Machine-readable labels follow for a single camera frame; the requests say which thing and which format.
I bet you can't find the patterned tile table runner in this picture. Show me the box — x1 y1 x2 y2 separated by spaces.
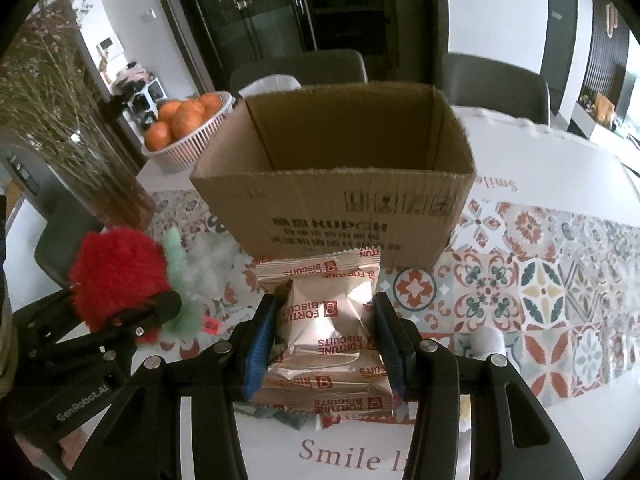
149 191 639 406

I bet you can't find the dark interior door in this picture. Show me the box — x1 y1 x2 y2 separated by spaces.
540 0 578 115

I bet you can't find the white sideboard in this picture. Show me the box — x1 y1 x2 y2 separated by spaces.
572 103 640 174

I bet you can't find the orange fruit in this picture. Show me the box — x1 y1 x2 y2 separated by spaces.
144 122 175 152
170 101 205 140
157 100 182 122

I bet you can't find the dark wall panel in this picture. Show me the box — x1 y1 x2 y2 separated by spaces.
582 0 634 120

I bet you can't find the white plush bunny toy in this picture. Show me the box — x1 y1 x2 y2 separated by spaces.
470 326 506 361

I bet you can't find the white basket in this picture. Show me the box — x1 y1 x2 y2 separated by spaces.
142 91 235 174

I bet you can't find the left hand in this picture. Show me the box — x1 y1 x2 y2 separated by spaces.
15 428 87 470

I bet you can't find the brown glass vase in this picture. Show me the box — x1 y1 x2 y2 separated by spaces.
68 129 155 231

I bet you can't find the brown cardboard box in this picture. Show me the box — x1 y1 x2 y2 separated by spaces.
191 82 476 268

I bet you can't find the small red candy wrapper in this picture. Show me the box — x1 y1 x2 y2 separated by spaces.
316 413 416 430

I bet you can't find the dried flower bouquet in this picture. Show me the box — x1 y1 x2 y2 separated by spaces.
1 0 108 207

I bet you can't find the rose gold fortune biscuit pack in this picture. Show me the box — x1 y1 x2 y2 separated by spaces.
252 247 394 418

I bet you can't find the dark grey chair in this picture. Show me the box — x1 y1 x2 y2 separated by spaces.
439 52 551 126
35 197 104 287
229 50 368 96

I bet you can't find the red fluffy pompom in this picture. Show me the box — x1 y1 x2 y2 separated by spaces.
68 228 171 333

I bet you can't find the light green plush piece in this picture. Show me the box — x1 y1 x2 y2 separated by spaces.
160 226 205 340

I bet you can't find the dark glass door cabinet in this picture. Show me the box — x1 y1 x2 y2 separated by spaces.
160 0 448 90

